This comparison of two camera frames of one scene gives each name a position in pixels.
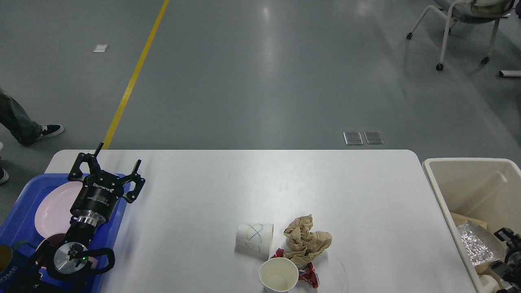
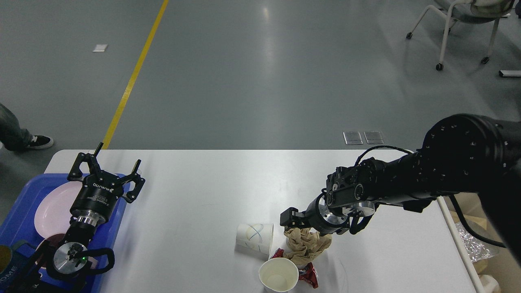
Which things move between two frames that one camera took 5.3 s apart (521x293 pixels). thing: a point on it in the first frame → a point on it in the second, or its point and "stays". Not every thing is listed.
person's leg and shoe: (14, 118) → (14, 138)
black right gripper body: (513, 260) → (324, 219)
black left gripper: (95, 199) stays
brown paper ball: (303, 245) stays
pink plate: (53, 216) stays
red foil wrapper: (307, 272) stays
